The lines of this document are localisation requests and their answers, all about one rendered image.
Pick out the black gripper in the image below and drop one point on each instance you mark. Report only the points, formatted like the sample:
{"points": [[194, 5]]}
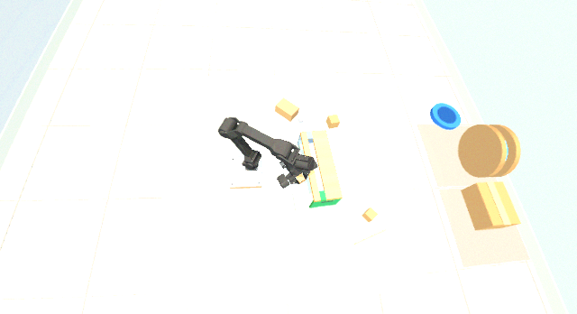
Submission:
{"points": [[290, 178]]}

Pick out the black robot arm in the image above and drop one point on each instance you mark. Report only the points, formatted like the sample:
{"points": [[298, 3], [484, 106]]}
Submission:
{"points": [[233, 129]]}

